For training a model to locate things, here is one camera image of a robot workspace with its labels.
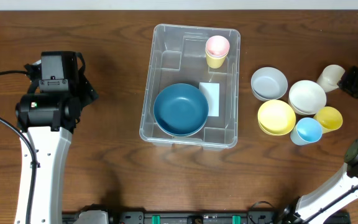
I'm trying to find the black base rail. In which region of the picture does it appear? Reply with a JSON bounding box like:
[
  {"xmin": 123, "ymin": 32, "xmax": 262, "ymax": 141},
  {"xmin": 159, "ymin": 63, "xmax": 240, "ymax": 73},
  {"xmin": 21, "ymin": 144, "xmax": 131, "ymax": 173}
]
[{"xmin": 62, "ymin": 205, "xmax": 352, "ymax": 224}]

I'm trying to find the pink cup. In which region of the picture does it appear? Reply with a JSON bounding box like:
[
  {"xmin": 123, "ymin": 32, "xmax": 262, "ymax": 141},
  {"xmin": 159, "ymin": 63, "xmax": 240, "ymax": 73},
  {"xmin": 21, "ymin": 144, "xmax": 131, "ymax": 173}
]
[{"xmin": 206, "ymin": 35, "xmax": 230, "ymax": 58}]

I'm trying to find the dark blue bowl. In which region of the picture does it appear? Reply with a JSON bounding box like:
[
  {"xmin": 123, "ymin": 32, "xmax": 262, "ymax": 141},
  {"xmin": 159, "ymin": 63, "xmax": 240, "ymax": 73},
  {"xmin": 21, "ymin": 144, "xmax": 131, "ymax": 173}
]
[{"xmin": 153, "ymin": 83, "xmax": 209, "ymax": 136}]

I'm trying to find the yellow small bowl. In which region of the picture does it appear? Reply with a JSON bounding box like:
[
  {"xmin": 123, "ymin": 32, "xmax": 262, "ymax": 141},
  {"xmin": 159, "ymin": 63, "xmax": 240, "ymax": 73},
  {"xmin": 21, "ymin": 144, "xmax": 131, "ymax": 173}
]
[{"xmin": 257, "ymin": 100, "xmax": 296, "ymax": 136}]

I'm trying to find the light blue cup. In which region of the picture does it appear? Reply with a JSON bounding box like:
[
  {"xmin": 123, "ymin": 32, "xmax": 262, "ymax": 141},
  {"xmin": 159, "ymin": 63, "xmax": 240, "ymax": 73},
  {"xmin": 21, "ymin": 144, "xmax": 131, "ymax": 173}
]
[{"xmin": 290, "ymin": 118, "xmax": 323, "ymax": 146}]

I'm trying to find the grey small bowl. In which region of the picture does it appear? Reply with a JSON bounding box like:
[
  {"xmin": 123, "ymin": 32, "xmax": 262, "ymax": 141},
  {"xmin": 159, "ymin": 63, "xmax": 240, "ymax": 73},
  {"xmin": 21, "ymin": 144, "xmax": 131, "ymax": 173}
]
[{"xmin": 250, "ymin": 67, "xmax": 288, "ymax": 101}]

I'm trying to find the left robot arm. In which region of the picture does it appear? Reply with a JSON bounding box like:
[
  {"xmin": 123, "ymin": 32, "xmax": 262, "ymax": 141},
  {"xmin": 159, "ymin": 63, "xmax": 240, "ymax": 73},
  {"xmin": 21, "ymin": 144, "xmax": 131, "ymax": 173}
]
[{"xmin": 14, "ymin": 93, "xmax": 82, "ymax": 223}]

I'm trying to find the white label in bin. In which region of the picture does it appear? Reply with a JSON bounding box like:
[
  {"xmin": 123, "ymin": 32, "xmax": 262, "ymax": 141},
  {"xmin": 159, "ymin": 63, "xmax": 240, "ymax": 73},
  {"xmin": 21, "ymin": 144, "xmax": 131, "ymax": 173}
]
[{"xmin": 199, "ymin": 82, "xmax": 220, "ymax": 117}]

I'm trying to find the white small bowl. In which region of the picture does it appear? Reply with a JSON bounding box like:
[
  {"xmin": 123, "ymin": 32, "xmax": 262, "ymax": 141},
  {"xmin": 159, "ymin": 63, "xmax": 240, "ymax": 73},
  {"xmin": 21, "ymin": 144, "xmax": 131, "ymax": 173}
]
[{"xmin": 288, "ymin": 80, "xmax": 327, "ymax": 115}]

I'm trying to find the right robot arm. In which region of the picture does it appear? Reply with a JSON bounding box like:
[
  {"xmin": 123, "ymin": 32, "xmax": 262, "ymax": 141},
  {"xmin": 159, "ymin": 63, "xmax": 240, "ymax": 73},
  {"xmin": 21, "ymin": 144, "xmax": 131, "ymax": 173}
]
[{"xmin": 274, "ymin": 66, "xmax": 358, "ymax": 223}]

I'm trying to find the cream cup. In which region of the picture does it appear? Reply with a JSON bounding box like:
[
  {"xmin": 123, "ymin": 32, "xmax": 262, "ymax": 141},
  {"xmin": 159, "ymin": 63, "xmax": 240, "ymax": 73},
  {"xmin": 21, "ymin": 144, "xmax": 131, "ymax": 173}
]
[{"xmin": 316, "ymin": 65, "xmax": 345, "ymax": 93}]

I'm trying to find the clear plastic storage bin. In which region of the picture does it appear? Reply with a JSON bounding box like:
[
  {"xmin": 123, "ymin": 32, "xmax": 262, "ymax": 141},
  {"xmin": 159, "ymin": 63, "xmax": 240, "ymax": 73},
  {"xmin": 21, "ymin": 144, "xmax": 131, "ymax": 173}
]
[{"xmin": 139, "ymin": 24, "xmax": 241, "ymax": 151}]

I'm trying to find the yellow cup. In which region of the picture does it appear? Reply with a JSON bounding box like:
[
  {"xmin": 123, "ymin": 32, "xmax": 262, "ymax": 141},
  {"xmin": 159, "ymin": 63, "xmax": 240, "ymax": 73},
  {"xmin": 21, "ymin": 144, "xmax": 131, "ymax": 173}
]
[
  {"xmin": 313, "ymin": 106, "xmax": 343, "ymax": 134},
  {"xmin": 206, "ymin": 51, "xmax": 227, "ymax": 68}
]

